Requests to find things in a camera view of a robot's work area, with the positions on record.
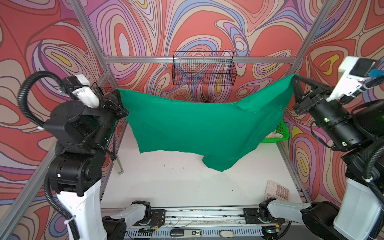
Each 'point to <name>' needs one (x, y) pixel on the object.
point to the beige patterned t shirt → (273, 135)
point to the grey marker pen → (118, 166)
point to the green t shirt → (227, 133)
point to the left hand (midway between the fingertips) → (121, 89)
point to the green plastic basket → (281, 128)
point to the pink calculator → (276, 190)
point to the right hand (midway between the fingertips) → (292, 83)
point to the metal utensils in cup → (210, 100)
